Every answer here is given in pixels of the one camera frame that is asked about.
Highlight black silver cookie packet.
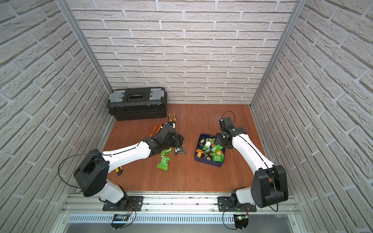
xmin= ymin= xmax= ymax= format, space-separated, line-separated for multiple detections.
xmin=175 ymin=146 xmax=186 ymax=155

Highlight dark blue storage box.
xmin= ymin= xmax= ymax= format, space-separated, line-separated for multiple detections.
xmin=194 ymin=134 xmax=225 ymax=167

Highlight green cookie packet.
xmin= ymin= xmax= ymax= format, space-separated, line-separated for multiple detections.
xmin=156 ymin=155 xmax=171 ymax=171
xmin=161 ymin=148 xmax=172 ymax=156

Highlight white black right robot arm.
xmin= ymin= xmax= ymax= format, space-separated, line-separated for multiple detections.
xmin=215 ymin=117 xmax=288 ymax=209

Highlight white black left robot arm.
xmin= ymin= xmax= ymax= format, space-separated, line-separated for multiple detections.
xmin=74 ymin=126 xmax=185 ymax=204

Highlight green packet in box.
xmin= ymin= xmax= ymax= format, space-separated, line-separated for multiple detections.
xmin=212 ymin=153 xmax=224 ymax=163

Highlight orange packet in box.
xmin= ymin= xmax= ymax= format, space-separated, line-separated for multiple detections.
xmin=196 ymin=149 xmax=206 ymax=159

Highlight black plastic toolbox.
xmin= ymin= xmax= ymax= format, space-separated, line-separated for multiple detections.
xmin=107 ymin=87 xmax=167 ymax=121

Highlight yellow black utility knife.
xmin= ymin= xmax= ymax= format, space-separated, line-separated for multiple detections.
xmin=116 ymin=167 xmax=123 ymax=176

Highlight right controller board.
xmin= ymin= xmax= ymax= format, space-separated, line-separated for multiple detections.
xmin=233 ymin=215 xmax=249 ymax=231

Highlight controller board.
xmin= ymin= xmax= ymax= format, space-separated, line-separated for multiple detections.
xmin=111 ymin=214 xmax=132 ymax=230
xmin=233 ymin=215 xmax=249 ymax=231

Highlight left controller board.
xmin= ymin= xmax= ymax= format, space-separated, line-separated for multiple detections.
xmin=111 ymin=214 xmax=132 ymax=230

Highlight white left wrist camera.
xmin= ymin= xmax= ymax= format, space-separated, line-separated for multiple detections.
xmin=166 ymin=121 xmax=176 ymax=129

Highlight orange handled pliers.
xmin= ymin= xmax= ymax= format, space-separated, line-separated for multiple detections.
xmin=150 ymin=123 xmax=163 ymax=136

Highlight yellow handled pliers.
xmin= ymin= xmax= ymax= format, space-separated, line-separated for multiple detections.
xmin=168 ymin=114 xmax=176 ymax=123

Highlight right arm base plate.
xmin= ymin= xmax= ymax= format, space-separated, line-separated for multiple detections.
xmin=217 ymin=196 xmax=257 ymax=213

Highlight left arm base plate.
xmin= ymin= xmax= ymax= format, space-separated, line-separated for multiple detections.
xmin=103 ymin=196 xmax=144 ymax=212

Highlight aluminium rail frame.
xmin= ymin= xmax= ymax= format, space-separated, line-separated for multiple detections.
xmin=51 ymin=191 xmax=306 ymax=233

